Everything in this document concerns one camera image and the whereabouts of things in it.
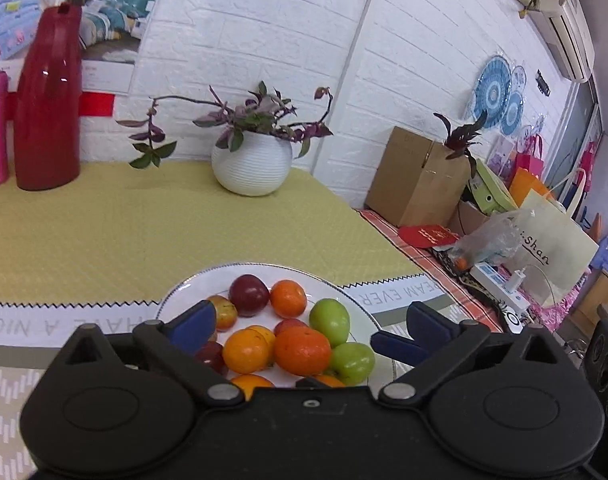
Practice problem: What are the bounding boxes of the red thermos jug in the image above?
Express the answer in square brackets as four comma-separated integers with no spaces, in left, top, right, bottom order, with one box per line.
[14,3,81,191]

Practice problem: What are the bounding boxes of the white power strip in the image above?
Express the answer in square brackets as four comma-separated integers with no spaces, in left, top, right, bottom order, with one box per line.
[470,262,530,314]

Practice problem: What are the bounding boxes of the small orange mandarin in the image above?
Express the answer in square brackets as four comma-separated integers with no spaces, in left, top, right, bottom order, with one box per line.
[223,328,270,374]

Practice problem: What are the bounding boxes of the green patterned tablecloth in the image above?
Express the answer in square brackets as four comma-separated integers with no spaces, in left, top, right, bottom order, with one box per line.
[0,162,453,479]

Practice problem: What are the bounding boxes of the small orange in plate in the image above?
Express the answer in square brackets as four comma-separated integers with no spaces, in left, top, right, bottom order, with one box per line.
[249,325,276,367]

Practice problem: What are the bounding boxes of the large tangerine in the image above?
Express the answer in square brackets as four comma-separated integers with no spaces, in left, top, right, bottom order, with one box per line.
[273,326,332,377]

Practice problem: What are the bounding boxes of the blue round wall decorations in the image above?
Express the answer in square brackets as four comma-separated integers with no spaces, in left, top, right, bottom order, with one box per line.
[464,55,528,136]

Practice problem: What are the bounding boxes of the pink gift bag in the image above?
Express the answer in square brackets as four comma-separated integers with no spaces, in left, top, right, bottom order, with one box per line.
[514,133,544,178]

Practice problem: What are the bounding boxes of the white ribbed plant pot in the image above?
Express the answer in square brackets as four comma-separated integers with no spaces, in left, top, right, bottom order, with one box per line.
[212,132,293,197]

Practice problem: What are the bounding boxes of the purple trailing plant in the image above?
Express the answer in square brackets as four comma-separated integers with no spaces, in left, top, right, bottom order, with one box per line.
[116,82,334,170]

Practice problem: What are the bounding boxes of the large orange front right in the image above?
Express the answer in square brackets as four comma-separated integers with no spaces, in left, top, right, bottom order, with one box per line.
[313,374,345,388]

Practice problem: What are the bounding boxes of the medium tangerine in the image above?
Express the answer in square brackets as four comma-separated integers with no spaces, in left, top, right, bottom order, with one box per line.
[270,280,307,318]

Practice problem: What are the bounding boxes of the dark red plum back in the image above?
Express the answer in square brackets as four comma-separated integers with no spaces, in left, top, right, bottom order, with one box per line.
[228,274,270,318]

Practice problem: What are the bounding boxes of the dark red plum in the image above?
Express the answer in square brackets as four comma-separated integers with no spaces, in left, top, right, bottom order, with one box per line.
[194,341,228,376]
[228,274,270,318]

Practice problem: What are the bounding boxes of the orange paper bag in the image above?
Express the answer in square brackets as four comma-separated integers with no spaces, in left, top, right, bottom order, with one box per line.
[509,168,550,207]

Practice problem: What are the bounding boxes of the clear plastic bag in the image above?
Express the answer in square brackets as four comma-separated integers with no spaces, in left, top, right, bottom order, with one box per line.
[447,209,535,272]

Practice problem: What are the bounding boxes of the beige Shan tote bag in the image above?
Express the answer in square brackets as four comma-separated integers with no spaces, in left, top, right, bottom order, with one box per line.
[507,168,598,308]

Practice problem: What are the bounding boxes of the brown cardboard box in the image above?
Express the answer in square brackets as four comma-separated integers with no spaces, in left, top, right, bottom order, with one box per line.
[365,127,471,228]

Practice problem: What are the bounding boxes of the white ceramic plate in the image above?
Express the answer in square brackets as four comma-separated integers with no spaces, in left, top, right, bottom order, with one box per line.
[157,263,396,396]

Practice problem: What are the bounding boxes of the green apple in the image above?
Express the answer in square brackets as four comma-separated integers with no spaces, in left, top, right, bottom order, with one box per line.
[309,298,351,348]
[328,341,375,386]

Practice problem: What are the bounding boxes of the large orange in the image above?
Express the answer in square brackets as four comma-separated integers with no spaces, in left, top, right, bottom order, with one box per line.
[230,374,275,401]
[313,374,345,388]

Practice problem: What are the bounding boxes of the small red apple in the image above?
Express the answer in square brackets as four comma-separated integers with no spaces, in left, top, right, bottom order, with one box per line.
[273,318,307,336]

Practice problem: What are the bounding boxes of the red envelope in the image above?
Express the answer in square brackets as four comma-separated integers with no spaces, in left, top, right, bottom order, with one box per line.
[398,224,459,249]

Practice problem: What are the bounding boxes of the dark purple potted plant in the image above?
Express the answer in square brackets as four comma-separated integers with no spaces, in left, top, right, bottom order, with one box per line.
[434,110,487,178]

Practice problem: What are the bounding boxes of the red-yellow apple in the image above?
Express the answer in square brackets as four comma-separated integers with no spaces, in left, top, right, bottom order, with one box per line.
[207,295,238,332]

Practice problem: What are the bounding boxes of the green box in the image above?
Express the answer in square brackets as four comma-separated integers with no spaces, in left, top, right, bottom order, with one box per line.
[468,159,519,216]

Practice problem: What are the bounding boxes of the dark red plum front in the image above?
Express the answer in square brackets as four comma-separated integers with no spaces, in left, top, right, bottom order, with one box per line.
[194,341,228,376]

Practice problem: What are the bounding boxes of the white air conditioner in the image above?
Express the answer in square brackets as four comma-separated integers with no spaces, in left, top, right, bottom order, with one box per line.
[521,0,595,82]

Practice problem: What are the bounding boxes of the large orange front left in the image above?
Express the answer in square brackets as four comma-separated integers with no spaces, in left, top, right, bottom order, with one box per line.
[230,374,275,401]

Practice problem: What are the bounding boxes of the bedding poster on wall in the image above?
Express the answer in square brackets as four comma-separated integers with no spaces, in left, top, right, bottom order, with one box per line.
[0,0,157,117]

